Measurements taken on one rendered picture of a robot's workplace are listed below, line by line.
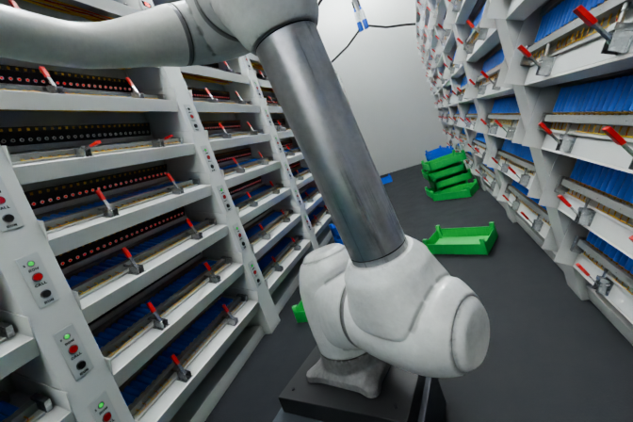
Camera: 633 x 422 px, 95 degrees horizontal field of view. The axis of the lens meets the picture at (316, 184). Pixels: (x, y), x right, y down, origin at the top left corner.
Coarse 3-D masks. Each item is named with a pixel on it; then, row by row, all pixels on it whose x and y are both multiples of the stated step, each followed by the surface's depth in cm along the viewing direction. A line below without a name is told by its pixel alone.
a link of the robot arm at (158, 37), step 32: (0, 32) 32; (32, 32) 34; (64, 32) 38; (96, 32) 41; (128, 32) 44; (160, 32) 46; (64, 64) 40; (96, 64) 43; (128, 64) 46; (160, 64) 49
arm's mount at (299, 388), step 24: (312, 360) 73; (288, 384) 67; (312, 384) 64; (384, 384) 58; (408, 384) 56; (288, 408) 63; (312, 408) 59; (336, 408) 56; (360, 408) 54; (384, 408) 53; (408, 408) 51
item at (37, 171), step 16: (32, 144) 87; (48, 144) 90; (64, 144) 95; (80, 144) 99; (176, 144) 120; (192, 144) 123; (48, 160) 79; (64, 160) 78; (80, 160) 82; (96, 160) 86; (112, 160) 90; (128, 160) 96; (144, 160) 101; (16, 176) 69; (32, 176) 72; (48, 176) 75; (64, 176) 78
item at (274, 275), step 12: (288, 240) 191; (300, 240) 194; (276, 252) 174; (288, 252) 178; (300, 252) 181; (264, 264) 161; (276, 264) 157; (288, 264) 164; (264, 276) 152; (276, 276) 152
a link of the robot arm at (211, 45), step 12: (192, 0) 47; (180, 12) 48; (192, 12) 48; (192, 24) 48; (204, 24) 48; (192, 36) 49; (204, 36) 49; (216, 36) 49; (228, 36) 49; (204, 48) 51; (216, 48) 51; (228, 48) 52; (240, 48) 53; (204, 60) 53; (216, 60) 55
